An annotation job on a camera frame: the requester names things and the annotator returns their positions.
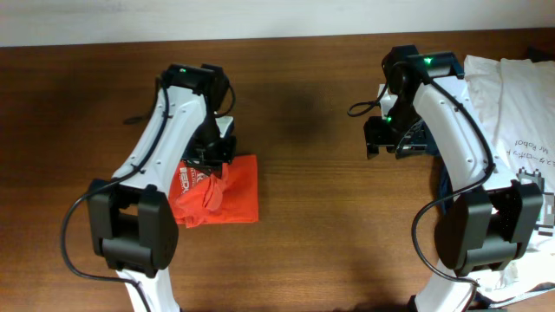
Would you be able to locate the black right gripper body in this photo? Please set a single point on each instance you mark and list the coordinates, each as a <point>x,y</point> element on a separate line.
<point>391,145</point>

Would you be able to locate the orange printed t-shirt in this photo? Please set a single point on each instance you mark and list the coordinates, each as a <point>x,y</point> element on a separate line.
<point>228,197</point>

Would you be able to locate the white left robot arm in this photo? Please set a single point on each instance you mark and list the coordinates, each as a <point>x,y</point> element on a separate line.
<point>132,225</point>

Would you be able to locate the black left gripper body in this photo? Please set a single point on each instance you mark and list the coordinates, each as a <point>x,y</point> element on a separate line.
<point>208,157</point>

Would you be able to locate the white t-shirt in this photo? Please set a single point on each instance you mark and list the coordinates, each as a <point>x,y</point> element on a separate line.
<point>515,103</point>

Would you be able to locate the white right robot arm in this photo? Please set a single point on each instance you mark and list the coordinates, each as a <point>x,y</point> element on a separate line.
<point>425,104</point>

